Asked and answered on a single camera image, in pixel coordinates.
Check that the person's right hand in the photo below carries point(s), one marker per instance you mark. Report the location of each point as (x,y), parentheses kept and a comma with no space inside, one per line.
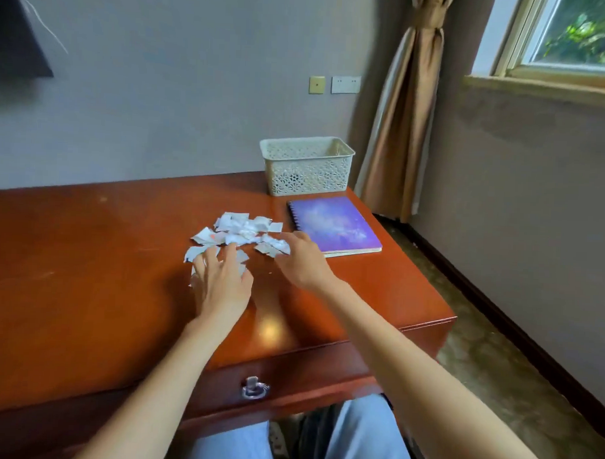
(306,266)

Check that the person's left hand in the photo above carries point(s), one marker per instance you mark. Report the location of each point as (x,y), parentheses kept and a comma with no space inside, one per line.
(222,293)

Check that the person's right thumb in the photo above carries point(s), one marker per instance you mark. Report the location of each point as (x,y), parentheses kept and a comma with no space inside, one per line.
(283,267)

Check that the person's left thumb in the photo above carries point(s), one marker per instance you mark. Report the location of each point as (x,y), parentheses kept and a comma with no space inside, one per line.
(246,283)

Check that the person's left middle finger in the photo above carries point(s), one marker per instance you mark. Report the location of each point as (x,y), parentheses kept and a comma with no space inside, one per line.
(212,259)

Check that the pile of torn paper scraps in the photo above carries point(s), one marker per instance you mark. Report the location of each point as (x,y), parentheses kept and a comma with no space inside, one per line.
(238,230)

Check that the person's left forearm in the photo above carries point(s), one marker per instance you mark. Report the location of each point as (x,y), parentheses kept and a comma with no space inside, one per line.
(163,395)

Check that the person's right forearm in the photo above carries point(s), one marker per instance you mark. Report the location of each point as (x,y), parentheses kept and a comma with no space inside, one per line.
(425,390)

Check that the purple galaxy spiral notebook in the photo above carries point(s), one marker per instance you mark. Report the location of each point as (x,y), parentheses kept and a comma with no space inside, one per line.
(335,223)

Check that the white lattice plastic basket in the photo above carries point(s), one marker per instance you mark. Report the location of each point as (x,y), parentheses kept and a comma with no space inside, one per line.
(307,172)

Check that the wooden desk drawer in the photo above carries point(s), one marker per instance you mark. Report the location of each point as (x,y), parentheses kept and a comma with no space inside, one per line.
(302,380)

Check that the brown wooden desk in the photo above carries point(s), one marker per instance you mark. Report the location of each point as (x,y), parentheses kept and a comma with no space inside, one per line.
(58,287)

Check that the person's left leg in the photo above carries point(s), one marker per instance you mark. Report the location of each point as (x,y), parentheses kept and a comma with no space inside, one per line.
(233,445)

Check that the person's leg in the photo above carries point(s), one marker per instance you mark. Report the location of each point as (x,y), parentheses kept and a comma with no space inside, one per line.
(233,445)
(367,437)

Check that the person's right leg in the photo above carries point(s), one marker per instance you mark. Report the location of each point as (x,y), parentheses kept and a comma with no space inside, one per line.
(367,437)

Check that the brown curtain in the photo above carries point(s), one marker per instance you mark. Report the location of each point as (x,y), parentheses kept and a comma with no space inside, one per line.
(405,116)

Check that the dark skirting board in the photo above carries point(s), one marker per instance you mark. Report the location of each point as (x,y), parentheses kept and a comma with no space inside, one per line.
(502,323)

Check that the window sill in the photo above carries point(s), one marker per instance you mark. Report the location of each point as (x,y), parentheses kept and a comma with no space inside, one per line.
(540,89)

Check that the white framed window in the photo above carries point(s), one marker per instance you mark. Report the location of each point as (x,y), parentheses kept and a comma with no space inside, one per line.
(566,38)

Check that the white wall socket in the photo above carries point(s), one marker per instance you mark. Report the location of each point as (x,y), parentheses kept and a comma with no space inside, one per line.
(345,84)

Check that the black wall television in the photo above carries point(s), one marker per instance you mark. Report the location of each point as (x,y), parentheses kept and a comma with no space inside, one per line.
(14,33)

